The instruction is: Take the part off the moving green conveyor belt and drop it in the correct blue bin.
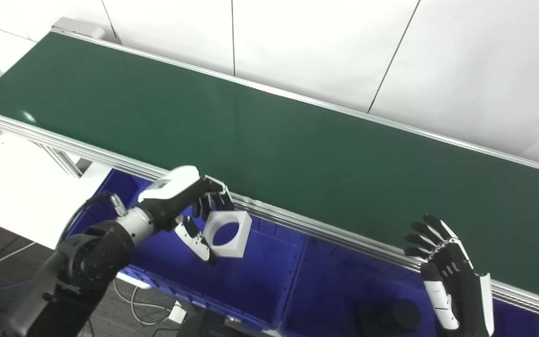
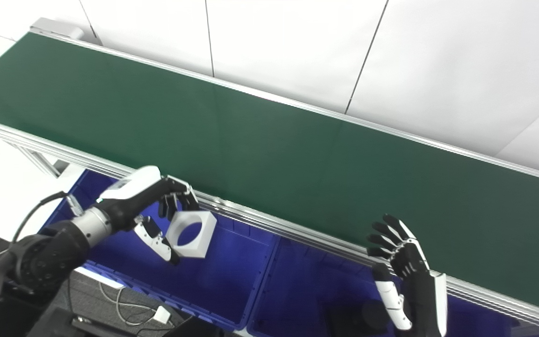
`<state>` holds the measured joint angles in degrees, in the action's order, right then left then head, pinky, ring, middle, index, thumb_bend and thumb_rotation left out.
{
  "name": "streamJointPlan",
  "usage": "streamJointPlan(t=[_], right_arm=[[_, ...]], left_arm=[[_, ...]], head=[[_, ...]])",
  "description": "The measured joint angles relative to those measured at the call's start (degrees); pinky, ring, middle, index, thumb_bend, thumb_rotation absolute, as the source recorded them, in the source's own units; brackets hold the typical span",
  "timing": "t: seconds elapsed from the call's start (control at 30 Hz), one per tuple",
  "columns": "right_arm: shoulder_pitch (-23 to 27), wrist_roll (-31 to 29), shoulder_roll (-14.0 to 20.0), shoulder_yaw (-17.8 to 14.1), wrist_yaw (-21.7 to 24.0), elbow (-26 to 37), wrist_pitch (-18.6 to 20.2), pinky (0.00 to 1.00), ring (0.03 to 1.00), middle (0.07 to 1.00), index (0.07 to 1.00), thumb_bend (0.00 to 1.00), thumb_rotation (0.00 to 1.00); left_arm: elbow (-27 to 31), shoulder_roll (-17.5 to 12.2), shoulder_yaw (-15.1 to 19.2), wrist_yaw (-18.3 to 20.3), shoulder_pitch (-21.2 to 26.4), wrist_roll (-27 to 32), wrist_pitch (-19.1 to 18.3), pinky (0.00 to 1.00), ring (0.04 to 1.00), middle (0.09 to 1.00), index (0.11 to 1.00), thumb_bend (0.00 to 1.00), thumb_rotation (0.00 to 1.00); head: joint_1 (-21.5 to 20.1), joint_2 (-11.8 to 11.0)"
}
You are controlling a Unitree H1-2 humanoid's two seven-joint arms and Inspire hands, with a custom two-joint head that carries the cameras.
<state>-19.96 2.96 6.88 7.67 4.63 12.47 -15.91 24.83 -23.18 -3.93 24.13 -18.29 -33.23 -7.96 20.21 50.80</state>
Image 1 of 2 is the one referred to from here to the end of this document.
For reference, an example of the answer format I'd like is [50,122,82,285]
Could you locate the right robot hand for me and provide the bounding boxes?
[403,214,495,337]

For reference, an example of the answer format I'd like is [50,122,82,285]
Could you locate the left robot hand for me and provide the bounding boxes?
[138,165,235,265]

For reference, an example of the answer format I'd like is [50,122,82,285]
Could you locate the white square part round hole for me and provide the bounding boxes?
[203,211,253,259]

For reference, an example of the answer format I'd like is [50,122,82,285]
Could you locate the green conveyor belt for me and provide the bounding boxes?
[0,26,539,323]
[0,32,539,305]

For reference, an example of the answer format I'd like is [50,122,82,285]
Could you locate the aluminium conveyor leg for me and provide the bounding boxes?
[36,142,93,178]

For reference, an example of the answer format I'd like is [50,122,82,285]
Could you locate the blue plastic bin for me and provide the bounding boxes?
[66,168,308,330]
[280,235,539,337]

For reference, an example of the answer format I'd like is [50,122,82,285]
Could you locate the grey conveyor end housing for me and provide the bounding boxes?
[51,17,107,41]

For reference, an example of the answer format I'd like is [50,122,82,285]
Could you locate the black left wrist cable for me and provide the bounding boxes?
[58,191,126,245]

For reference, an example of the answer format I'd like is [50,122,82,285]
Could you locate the white floor cable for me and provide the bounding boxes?
[112,278,187,327]

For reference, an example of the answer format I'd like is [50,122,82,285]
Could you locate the grey floor cable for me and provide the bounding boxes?
[0,240,37,278]

